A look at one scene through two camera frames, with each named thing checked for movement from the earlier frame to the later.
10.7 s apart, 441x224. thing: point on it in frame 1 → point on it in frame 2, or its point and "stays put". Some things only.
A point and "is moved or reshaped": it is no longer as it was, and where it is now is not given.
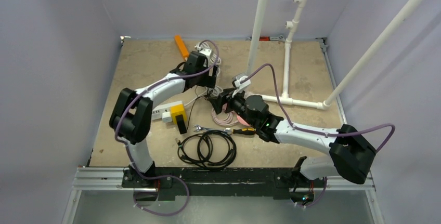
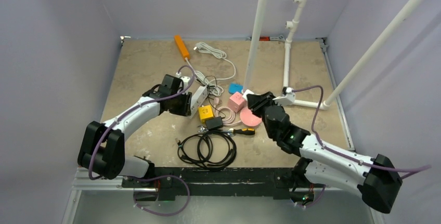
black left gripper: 209,80 → 184,110
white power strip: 157,113 is moved or reshaped
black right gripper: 223,101 → 259,102
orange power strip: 181,45 stays put
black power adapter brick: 181,123 → 214,123
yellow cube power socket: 178,109 is moved or reshaped
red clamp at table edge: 264,38 stays put
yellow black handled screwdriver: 245,131 stays put
